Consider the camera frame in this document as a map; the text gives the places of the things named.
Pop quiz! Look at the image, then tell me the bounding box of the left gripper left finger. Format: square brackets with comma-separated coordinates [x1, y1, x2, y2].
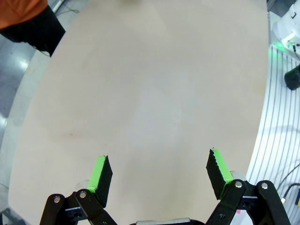
[41, 154, 118, 225]

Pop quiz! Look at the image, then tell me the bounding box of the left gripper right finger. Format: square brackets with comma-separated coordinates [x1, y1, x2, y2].
[205, 147, 291, 225]

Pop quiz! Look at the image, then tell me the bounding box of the white slotted mounting plate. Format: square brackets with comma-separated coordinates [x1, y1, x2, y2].
[246, 0, 300, 225]

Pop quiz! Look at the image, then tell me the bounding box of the black cylindrical object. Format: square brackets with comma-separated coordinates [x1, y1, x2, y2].
[284, 64, 300, 91]

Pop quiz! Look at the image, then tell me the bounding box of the person in orange shirt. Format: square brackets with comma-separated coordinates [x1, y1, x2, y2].
[0, 6, 66, 57]

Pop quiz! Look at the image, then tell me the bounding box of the person in orange jacket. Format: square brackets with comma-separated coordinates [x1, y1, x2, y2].
[0, 0, 49, 30]

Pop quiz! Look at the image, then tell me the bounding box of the grey cable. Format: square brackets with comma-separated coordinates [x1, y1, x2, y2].
[276, 164, 300, 192]

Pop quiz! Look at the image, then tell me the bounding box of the black cable with plug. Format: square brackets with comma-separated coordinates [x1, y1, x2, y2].
[282, 182, 300, 204]

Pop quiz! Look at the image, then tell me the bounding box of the thin floor cable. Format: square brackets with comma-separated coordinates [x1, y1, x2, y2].
[50, 0, 80, 14]

